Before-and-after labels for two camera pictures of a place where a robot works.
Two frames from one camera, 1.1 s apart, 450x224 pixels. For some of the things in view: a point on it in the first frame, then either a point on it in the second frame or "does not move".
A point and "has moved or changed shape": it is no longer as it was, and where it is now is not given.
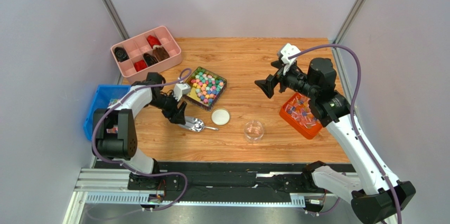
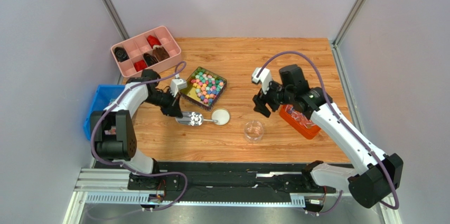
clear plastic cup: [253, 131] does not move
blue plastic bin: [104, 96] does not move
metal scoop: [195, 124] has moved or changed shape
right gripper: [277, 80] to [264, 100]
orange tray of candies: [297, 115] does not move
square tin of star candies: [206, 89] does not move
